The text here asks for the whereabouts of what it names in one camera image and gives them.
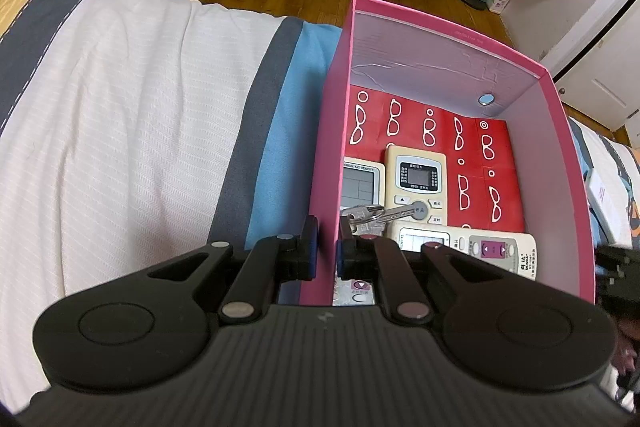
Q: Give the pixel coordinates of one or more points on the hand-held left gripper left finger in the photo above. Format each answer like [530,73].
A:
[311,252]

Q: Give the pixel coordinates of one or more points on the white remote with purple panel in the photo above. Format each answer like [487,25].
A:
[500,252]

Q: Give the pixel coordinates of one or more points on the silver key bunch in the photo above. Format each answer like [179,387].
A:
[370,214]

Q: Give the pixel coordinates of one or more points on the cream remote with small screen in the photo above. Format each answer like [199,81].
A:
[415,177]

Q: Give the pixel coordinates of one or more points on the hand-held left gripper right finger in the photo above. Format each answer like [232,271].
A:
[343,257]

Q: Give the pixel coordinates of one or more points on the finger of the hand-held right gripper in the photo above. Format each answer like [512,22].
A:
[622,264]

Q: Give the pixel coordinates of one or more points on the white rounded case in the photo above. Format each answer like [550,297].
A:
[607,202]

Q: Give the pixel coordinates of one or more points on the pink cardboard box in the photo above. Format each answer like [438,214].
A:
[330,132]

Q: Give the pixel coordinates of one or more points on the white door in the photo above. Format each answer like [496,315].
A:
[610,97]

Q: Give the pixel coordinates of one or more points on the pale remote with grey screen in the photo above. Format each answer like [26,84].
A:
[360,182]

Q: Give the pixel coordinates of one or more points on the red patterned paper liner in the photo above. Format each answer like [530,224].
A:
[480,187]

